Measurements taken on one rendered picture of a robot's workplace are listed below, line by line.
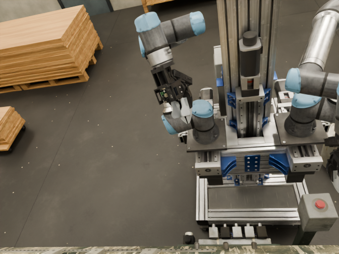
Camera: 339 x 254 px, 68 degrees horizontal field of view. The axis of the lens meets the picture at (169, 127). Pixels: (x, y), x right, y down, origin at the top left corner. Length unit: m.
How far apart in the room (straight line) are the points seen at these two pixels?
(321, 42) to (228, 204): 1.47
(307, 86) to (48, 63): 3.83
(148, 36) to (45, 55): 3.51
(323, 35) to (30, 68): 4.07
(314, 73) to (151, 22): 0.51
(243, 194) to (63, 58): 3.13
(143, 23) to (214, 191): 1.66
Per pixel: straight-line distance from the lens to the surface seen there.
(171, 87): 0.77
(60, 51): 4.08
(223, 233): 1.48
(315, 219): 1.39
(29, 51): 4.29
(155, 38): 0.79
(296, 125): 1.42
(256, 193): 2.18
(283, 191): 2.21
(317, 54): 0.96
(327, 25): 1.08
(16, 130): 3.92
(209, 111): 1.28
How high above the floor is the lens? 2.17
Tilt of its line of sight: 47 degrees down
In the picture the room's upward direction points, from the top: 19 degrees counter-clockwise
